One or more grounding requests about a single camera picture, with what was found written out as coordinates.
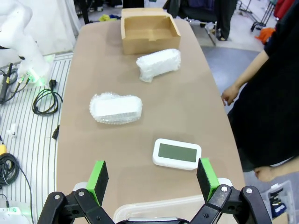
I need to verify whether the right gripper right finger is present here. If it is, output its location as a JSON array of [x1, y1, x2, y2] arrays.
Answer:
[[190, 157, 273, 224]]

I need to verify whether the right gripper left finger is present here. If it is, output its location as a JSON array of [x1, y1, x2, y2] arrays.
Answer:
[[37, 160, 117, 224]]

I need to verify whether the white digital clock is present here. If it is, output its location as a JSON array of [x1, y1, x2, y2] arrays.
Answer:
[[152, 138, 202, 171]]

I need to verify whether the bubble-wrapped clock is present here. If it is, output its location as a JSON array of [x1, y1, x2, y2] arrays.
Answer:
[[136, 48, 182, 83], [90, 92, 143, 126]]

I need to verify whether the person's right forearm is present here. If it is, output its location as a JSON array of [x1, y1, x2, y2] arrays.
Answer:
[[233, 50, 271, 89]]

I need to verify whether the person's left forearm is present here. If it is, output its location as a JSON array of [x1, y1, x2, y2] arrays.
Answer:
[[278, 160, 299, 180]]

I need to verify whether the person's left hand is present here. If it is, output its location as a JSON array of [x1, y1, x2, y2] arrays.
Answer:
[[254, 166, 280, 182]]

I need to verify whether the person's right hand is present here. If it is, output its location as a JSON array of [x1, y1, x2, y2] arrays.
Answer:
[[221, 84, 240, 107]]

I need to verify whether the clear plastic container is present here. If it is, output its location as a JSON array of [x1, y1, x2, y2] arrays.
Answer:
[[113, 194, 211, 224]]

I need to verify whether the clear tool storage box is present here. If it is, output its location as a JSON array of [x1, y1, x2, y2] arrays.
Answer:
[[260, 179, 299, 220]]

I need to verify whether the white green-lit control box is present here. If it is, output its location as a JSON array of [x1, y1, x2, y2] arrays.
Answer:
[[0, 205, 26, 224]]

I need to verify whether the person in black dress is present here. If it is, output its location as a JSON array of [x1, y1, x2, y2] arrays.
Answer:
[[228, 16, 299, 173]]

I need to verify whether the small white plastic object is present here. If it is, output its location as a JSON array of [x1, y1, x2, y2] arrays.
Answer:
[[6, 123, 19, 136]]

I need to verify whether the brown cardboard box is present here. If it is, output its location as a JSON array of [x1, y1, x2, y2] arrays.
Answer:
[[121, 8, 182, 56]]

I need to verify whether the orange cloth pile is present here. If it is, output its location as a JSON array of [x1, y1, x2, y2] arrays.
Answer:
[[254, 27, 276, 45]]

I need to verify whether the bystander in black trousers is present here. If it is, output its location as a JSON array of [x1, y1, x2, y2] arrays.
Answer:
[[214, 0, 238, 42]]

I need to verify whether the black clothes rack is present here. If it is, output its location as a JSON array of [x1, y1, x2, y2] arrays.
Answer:
[[237, 0, 278, 32]]

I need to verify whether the yellow-green cloth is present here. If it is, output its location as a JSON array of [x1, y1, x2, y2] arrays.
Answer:
[[99, 14, 122, 22]]

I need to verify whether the black office chair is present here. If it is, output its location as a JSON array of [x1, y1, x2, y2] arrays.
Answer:
[[179, 0, 218, 26]]

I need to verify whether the red hanging garment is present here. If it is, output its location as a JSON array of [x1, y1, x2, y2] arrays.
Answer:
[[274, 0, 289, 18]]

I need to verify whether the black cable plug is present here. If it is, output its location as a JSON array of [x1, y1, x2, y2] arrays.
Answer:
[[51, 125, 60, 140]]

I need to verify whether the slotted aluminium base plate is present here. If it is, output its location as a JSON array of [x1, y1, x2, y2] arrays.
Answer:
[[0, 53, 73, 224]]

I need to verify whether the black cable bundle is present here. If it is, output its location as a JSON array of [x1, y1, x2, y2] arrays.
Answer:
[[0, 153, 21, 186]]

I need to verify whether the coiled black power cable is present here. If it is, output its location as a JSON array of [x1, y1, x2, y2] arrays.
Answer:
[[32, 79, 64, 115]]

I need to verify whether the black cable connector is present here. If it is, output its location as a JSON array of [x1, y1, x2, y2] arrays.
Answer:
[[0, 63, 14, 103]]

